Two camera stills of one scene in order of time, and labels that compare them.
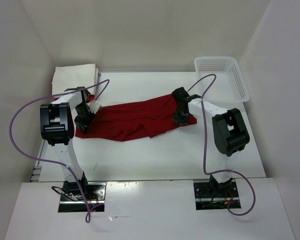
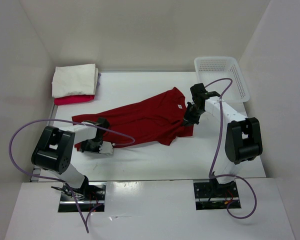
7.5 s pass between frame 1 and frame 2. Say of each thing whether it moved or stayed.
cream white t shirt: stayed
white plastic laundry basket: stayed
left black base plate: stayed
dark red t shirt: moved
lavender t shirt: stayed
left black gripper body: moved
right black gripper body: moved
